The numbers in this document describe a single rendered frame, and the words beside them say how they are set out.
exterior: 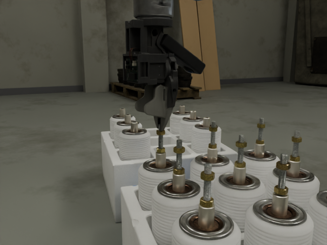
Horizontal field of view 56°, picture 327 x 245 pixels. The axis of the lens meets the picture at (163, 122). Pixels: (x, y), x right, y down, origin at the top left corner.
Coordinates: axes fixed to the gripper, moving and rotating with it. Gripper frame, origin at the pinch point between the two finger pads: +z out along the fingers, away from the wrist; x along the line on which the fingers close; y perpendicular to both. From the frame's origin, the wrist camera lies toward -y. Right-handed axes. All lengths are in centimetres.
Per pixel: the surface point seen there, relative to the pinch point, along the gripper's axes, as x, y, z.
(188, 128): -32.2, -28.5, 11.5
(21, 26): -350, -13, -44
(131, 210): 2.1, 8.6, 16.4
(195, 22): -287, -213, -53
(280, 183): 25.9, -4.6, 4.5
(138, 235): 10.6, 11.0, 16.5
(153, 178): 3.3, 4.2, 10.3
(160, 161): 1.0, 1.2, 7.9
